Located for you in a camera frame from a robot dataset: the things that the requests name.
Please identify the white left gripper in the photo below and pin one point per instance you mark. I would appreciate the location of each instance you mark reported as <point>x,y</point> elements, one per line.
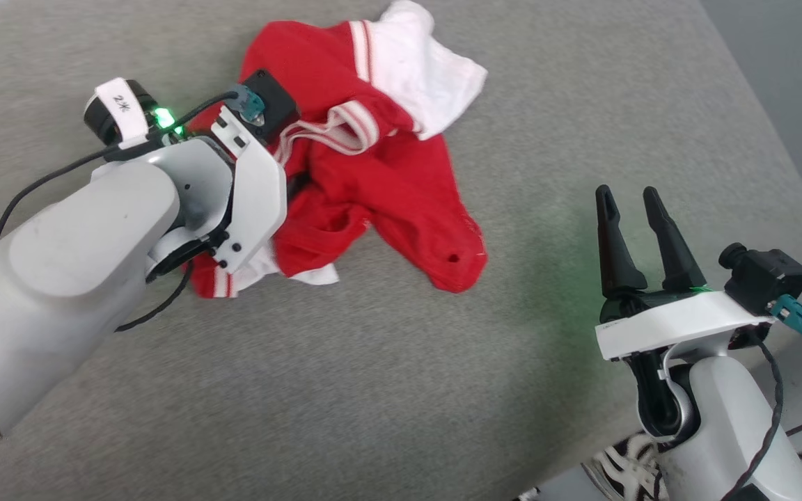
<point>258,195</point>

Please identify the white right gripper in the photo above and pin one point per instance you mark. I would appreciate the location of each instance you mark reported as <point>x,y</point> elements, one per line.
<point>672,323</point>

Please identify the red white jersey garment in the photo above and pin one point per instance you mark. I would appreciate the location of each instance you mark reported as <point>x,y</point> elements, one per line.
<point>387,181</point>

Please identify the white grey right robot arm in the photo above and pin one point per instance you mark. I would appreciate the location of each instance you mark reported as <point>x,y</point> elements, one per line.
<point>721,431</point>

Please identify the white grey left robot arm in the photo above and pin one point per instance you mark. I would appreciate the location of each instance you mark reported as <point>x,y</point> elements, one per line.
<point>60,278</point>

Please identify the white black woven object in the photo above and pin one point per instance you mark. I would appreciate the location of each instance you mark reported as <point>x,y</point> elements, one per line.
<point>617,470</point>

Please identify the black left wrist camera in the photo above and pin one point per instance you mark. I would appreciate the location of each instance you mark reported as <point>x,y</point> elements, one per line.
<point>272,97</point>

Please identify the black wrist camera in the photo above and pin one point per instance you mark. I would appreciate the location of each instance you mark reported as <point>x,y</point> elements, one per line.
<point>272,97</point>
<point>766,278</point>

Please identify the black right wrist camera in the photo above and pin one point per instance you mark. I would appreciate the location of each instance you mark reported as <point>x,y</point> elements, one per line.
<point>766,278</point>

